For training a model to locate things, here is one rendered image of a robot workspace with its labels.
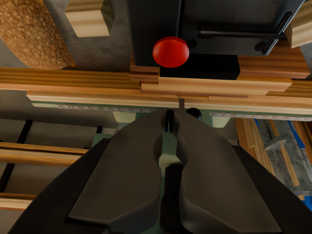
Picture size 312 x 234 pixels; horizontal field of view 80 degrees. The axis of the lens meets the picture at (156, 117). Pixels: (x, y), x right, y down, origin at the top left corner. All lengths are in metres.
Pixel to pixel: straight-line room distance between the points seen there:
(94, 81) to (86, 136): 2.52
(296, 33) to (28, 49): 0.36
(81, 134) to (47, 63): 2.57
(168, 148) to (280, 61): 0.19
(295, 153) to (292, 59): 0.85
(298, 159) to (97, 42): 1.02
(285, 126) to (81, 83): 1.02
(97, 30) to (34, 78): 0.20
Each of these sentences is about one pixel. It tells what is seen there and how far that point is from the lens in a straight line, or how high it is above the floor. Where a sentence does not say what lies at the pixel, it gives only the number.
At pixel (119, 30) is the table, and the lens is 0.31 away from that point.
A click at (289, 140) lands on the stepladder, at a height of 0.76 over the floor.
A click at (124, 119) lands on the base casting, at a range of 0.75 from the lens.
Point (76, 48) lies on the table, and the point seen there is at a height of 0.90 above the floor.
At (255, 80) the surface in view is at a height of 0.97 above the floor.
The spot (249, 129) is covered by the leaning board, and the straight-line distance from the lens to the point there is 2.11.
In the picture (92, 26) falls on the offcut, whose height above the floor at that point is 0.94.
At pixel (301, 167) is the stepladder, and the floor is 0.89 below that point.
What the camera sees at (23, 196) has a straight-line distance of 2.35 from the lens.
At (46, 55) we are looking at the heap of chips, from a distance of 0.35.
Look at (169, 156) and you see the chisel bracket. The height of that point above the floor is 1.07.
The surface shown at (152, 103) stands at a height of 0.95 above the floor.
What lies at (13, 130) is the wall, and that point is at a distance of 3.31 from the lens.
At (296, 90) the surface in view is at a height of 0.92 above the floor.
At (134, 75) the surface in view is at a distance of 0.30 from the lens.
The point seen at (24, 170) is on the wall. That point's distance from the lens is 3.00.
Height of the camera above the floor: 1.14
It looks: 29 degrees down
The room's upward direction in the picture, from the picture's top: 176 degrees counter-clockwise
